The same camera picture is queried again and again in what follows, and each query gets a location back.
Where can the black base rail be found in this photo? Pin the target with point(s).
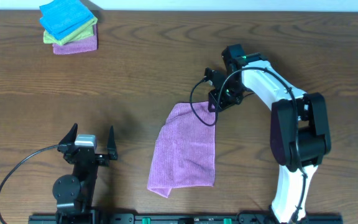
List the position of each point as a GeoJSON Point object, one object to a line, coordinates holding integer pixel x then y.
{"type": "Point", "coordinates": [128, 218]}

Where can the folded blue cloth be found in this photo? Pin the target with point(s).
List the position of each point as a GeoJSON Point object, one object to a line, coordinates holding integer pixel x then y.
{"type": "Point", "coordinates": [60, 18]}

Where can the folded purple cloth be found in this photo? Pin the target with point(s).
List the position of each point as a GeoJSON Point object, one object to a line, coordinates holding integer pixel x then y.
{"type": "Point", "coordinates": [79, 46]}

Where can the folded green cloth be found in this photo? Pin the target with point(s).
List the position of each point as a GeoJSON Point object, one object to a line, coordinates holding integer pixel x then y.
{"type": "Point", "coordinates": [83, 32]}

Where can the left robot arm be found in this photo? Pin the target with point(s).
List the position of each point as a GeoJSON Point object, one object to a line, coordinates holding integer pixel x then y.
{"type": "Point", "coordinates": [74, 192]}

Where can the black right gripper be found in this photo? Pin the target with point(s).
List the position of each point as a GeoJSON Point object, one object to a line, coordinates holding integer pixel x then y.
{"type": "Point", "coordinates": [214, 96]}

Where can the purple microfiber cloth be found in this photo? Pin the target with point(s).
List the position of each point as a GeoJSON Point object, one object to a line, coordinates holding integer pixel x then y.
{"type": "Point", "coordinates": [184, 154]}

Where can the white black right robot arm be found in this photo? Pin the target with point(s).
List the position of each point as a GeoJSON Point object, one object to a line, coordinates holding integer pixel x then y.
{"type": "Point", "coordinates": [299, 127]}

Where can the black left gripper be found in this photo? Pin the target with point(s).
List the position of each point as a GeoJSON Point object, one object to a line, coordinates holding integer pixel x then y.
{"type": "Point", "coordinates": [87, 152]}

